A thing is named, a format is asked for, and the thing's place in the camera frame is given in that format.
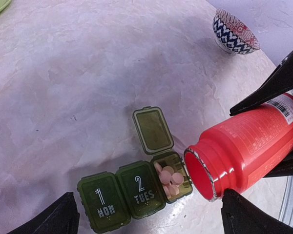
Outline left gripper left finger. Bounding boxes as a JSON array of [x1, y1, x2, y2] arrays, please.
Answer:
[[10, 192, 80, 234]]

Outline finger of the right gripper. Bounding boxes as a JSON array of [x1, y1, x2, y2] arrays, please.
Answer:
[[230, 50, 293, 116], [265, 150, 293, 177]]

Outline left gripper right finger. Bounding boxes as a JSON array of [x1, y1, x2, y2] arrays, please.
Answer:
[[221, 189, 293, 234]]

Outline pink pills in organizer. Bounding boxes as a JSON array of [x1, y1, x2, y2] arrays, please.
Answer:
[[153, 162, 185, 200]]

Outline red patterned oval tin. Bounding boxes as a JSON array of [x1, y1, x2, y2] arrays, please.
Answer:
[[212, 9, 260, 55]]

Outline green weekly pill organizer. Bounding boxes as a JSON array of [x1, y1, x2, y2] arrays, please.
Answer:
[[77, 107, 193, 234]]

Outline red pill bottle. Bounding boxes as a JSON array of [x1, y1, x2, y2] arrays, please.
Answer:
[[184, 93, 293, 201]]

